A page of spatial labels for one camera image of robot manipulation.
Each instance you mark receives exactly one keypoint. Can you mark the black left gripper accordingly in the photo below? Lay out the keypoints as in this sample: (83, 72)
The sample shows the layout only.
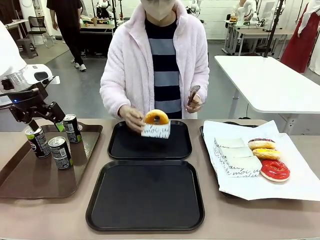
(27, 107)

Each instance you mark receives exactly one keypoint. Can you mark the black green drink can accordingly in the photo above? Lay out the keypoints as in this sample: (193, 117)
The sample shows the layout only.
(38, 145)
(72, 130)
(60, 153)

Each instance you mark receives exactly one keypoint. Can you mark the orange glazed donut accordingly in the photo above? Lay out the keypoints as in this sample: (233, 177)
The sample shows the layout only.
(148, 118)

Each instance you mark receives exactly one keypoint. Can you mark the brown tongs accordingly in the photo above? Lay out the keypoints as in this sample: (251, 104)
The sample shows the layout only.
(193, 93)

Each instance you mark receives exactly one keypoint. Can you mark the chocolate glazed donut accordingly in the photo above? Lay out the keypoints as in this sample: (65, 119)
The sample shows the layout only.
(261, 143)

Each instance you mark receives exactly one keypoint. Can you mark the yellow glazed donut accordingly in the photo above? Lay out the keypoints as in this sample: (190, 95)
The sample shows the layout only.
(266, 154)

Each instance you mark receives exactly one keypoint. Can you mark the red glazed donut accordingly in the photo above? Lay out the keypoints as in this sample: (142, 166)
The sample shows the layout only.
(267, 172)

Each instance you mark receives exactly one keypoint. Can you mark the person's right forearm pink sleeve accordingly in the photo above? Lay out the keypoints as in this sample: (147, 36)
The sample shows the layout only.
(112, 97)

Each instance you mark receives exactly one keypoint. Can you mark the person's left forearm pink sleeve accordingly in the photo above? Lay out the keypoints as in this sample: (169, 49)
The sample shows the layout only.
(202, 85)

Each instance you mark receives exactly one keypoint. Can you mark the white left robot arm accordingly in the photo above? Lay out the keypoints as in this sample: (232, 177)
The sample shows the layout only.
(10, 50)

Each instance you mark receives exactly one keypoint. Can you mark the person's right hand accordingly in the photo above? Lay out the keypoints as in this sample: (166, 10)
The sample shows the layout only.
(131, 118)

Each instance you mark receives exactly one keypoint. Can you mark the person's left hand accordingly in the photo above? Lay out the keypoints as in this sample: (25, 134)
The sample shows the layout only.
(195, 105)

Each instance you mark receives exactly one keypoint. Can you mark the brown plastic tray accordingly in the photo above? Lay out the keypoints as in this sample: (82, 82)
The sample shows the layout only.
(37, 180)

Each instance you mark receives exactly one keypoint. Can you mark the grey stool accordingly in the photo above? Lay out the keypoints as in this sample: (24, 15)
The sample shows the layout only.
(26, 46)

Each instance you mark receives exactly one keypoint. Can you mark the black office chair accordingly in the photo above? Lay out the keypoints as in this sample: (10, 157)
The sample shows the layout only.
(37, 26)

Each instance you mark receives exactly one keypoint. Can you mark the person in black clothes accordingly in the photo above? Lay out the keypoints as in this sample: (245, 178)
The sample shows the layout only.
(67, 27)

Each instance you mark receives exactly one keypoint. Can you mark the background desk with food items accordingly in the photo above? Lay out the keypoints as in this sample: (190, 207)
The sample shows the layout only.
(96, 27)

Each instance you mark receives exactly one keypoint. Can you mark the black square tray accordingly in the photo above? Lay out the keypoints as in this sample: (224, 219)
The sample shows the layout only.
(145, 195)
(150, 148)

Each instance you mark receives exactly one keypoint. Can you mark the person in pink fleece jacket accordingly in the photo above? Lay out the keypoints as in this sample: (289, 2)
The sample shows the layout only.
(165, 62)

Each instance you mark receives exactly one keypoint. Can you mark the beige face mask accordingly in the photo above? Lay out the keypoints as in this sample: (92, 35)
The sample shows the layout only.
(157, 10)

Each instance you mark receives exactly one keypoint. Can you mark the black tray under paper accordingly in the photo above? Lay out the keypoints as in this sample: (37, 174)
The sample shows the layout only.
(201, 137)

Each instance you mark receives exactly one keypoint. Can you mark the background desk with white robot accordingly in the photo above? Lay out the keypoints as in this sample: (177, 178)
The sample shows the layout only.
(250, 33)

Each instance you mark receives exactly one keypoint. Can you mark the white table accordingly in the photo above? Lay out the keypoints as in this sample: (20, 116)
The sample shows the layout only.
(267, 82)

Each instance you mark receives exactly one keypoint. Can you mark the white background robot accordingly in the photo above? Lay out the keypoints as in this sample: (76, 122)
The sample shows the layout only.
(246, 11)

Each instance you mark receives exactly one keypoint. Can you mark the black stand pole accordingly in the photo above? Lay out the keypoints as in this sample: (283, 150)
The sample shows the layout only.
(273, 27)

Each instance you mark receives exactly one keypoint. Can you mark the white paper sheet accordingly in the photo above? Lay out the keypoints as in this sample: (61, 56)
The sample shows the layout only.
(295, 180)

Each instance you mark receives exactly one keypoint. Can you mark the person in red dress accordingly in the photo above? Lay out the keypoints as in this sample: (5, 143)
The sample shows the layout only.
(300, 37)

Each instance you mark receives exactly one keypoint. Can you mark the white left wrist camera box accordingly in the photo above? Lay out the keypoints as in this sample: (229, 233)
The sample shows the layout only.
(35, 70)

